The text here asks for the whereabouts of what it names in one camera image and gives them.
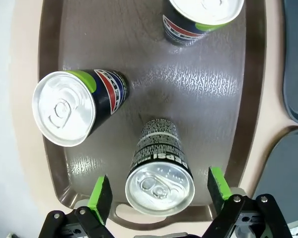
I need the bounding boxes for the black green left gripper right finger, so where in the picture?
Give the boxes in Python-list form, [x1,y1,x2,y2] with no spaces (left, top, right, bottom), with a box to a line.
[202,166,293,238]

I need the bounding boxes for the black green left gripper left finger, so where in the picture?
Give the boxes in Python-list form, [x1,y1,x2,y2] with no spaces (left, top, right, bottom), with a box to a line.
[38,175,115,238]

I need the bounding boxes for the Pepsi zero lime can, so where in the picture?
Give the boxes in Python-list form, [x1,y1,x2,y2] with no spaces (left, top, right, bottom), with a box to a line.
[162,0,245,47]
[125,118,196,216]
[31,69,130,148]

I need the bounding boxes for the dark grey serving tray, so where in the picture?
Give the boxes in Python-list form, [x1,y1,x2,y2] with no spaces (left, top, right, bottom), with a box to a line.
[282,0,298,124]
[251,128,298,223]

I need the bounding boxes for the brown plastic serving tray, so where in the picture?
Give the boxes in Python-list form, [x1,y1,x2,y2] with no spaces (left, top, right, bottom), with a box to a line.
[37,0,268,223]

